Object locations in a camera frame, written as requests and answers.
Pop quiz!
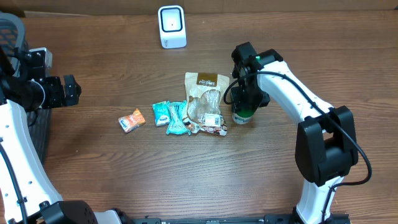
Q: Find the green lid jar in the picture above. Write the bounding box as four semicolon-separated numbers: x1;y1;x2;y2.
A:
232;106;254;124

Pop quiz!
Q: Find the beige brown snack bag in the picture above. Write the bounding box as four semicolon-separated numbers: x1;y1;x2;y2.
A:
183;72;229;136

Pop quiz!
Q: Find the teal snack packet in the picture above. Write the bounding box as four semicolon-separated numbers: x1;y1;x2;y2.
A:
166;100;191;135

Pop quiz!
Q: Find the small teal white packet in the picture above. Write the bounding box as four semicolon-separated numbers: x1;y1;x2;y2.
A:
152;101;170;127

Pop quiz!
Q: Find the orange snack packet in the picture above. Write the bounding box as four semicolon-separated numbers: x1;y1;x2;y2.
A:
118;109;146;133

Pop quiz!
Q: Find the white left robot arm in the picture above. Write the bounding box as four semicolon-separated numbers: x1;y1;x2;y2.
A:
1;47;125;224

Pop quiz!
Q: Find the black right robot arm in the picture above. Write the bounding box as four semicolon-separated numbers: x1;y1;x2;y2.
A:
225;42;358;223

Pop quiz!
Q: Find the white barcode scanner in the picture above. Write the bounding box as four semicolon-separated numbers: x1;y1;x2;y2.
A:
158;5;187;49

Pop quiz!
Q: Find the grey plastic mesh basket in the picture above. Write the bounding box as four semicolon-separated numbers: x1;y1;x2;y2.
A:
1;12;52;165

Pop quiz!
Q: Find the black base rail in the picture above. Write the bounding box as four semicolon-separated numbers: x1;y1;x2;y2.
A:
132;214;299;224

